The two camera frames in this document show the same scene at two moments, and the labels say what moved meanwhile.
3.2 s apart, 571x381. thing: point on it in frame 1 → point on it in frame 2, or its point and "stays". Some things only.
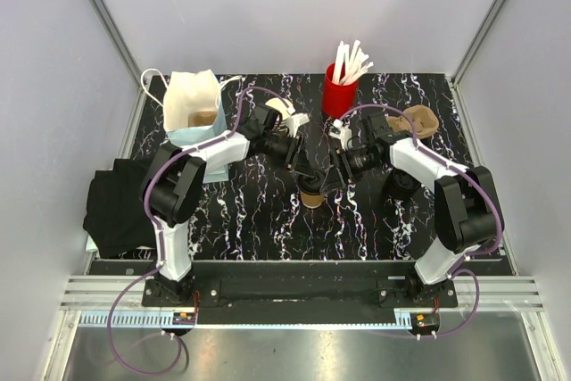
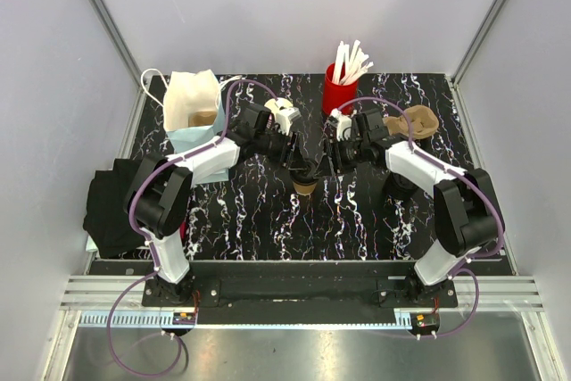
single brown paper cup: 311,201 → 304,189
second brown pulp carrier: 424,118 stays
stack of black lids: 401,185 stays
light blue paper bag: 194,110 stays
